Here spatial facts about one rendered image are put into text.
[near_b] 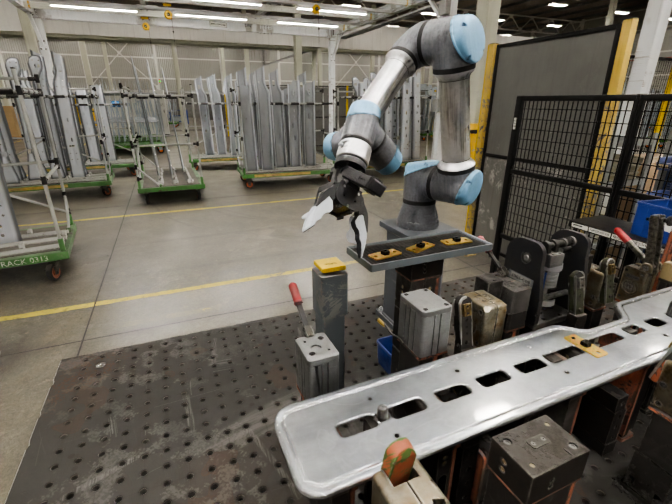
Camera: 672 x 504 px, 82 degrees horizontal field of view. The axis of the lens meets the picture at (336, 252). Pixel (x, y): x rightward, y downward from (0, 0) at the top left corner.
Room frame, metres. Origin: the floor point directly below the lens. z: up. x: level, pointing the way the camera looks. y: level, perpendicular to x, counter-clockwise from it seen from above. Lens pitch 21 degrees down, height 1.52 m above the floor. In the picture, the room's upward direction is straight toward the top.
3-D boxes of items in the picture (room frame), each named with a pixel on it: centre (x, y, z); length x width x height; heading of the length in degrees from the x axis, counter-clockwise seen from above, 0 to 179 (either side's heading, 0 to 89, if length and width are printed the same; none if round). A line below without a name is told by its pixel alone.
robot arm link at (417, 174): (1.36, -0.30, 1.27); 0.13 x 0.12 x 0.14; 45
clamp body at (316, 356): (0.66, 0.04, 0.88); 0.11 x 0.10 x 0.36; 24
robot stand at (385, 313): (1.36, -0.30, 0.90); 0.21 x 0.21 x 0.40; 23
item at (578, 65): (3.33, -1.64, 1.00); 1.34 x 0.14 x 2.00; 23
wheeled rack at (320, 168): (7.88, 0.97, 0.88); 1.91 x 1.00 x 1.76; 110
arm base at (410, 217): (1.36, -0.30, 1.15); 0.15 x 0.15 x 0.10
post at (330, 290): (0.86, 0.02, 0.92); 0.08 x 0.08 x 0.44; 24
